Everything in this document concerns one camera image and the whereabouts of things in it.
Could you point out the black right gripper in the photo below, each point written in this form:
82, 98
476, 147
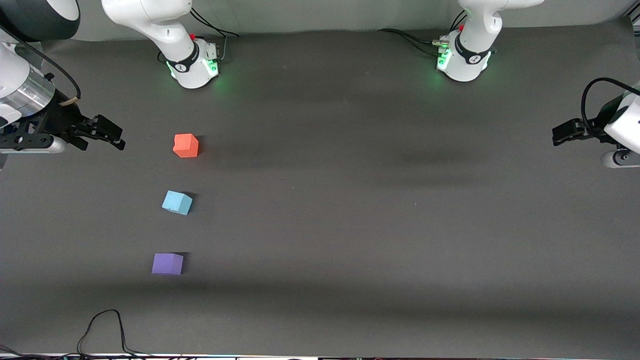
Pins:
59, 120

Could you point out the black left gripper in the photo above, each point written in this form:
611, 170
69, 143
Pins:
594, 124

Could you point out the light blue foam block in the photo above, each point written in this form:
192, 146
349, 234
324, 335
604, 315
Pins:
177, 202

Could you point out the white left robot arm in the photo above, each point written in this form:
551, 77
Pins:
475, 30

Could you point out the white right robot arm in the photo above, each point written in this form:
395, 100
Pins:
150, 15

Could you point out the orange foam block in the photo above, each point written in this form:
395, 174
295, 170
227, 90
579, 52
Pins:
186, 145

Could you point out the purple foam block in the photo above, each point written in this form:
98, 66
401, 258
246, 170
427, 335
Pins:
167, 264

